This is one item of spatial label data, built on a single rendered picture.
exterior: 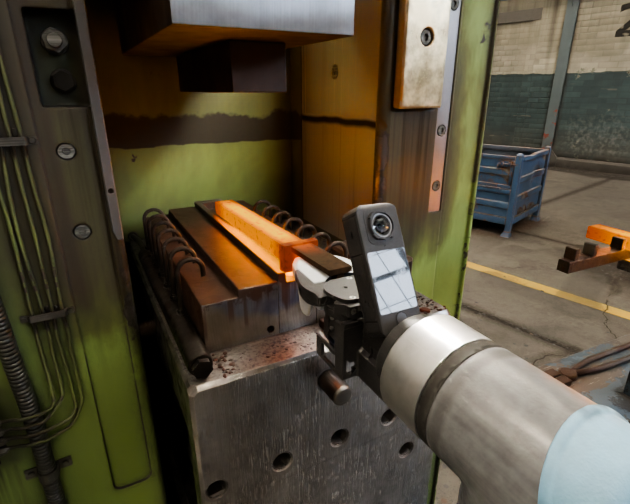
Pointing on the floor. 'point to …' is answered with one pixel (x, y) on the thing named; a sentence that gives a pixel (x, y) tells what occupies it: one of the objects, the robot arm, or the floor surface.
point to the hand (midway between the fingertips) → (307, 256)
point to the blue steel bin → (510, 184)
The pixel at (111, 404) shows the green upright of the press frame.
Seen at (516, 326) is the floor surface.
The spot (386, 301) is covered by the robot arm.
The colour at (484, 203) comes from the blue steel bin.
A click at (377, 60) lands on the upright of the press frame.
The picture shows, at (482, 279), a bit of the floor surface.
